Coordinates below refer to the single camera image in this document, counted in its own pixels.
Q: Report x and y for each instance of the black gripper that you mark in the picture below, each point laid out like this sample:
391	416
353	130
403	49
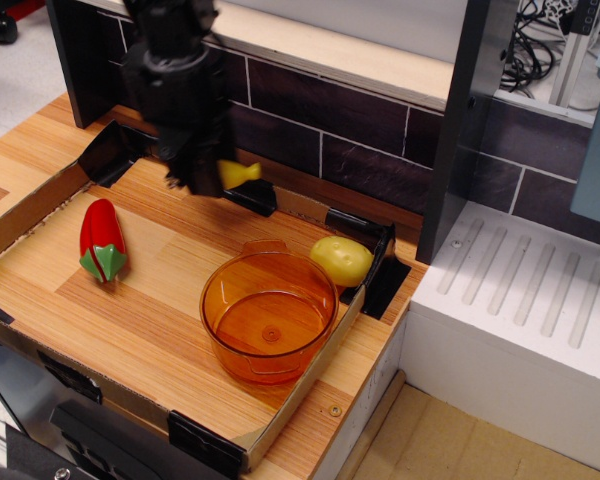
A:
185	99

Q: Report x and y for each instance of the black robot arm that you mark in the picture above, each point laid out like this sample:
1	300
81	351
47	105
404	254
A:
173	29

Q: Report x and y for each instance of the cardboard fence with black tape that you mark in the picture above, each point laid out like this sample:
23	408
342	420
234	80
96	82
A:
136	345

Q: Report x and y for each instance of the orange transparent plastic pot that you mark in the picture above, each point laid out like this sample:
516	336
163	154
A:
267	312

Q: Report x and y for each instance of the red toy chili pepper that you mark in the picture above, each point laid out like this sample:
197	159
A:
102	247

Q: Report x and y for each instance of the yellow toy potato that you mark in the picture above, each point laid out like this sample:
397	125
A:
346	261

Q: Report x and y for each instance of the black chair caster wheel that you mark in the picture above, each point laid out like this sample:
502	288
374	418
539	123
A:
8	29

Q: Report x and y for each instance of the brass screw in table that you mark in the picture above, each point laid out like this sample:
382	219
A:
335	411

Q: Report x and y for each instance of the dark grey vertical panel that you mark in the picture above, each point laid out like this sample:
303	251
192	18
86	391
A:
483	46

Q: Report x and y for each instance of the black equipment at bottom left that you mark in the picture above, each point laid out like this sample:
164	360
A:
72	428

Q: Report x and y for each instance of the white toy sink drainboard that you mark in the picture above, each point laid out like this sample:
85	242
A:
505	325

